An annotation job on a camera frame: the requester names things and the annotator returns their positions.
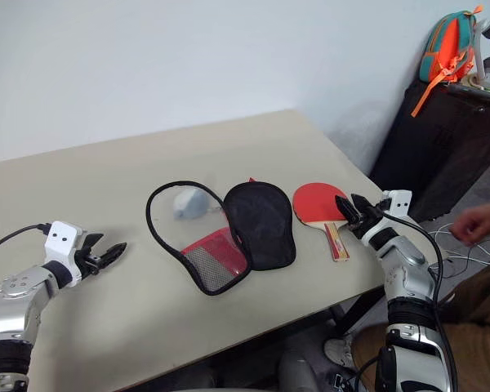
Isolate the black suitcase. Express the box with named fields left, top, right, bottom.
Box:
left=368, top=79, right=490, bottom=224

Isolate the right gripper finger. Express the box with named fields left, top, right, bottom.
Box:
left=335, top=195, right=358, bottom=225
left=350, top=194, right=376, bottom=216

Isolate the person's bare hand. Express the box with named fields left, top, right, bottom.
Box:
left=448, top=203, right=490, bottom=247

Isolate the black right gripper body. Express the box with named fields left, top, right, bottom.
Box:
left=347, top=207, right=388, bottom=239

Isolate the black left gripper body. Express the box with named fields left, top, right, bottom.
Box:
left=74, top=243, right=108, bottom=279

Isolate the white shoe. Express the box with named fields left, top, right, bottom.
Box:
left=323, top=336, right=357, bottom=371

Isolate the grey blue rounded object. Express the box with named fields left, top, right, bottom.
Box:
left=171, top=189, right=225, bottom=221

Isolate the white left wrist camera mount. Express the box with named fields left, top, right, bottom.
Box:
left=44, top=220, right=85, bottom=283

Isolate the teal orange backpack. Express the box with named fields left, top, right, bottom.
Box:
left=410, top=4, right=486, bottom=118

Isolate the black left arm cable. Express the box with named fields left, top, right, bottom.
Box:
left=0, top=222, right=52, bottom=263

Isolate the thin white cable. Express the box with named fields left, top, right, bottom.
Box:
left=425, top=219, right=490, bottom=279

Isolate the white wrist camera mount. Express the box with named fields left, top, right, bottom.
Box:
left=378, top=189, right=414, bottom=220
left=44, top=220, right=85, bottom=283

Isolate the black red paddle case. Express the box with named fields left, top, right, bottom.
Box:
left=145, top=176, right=298, bottom=297

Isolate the black table leg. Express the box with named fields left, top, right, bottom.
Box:
left=329, top=290, right=388, bottom=338

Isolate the white grey stand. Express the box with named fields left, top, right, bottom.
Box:
left=464, top=17, right=490, bottom=91

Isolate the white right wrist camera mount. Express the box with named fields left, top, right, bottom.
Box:
left=378, top=189, right=414, bottom=220

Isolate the red table tennis paddle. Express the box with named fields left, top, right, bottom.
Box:
left=292, top=181, right=351, bottom=262

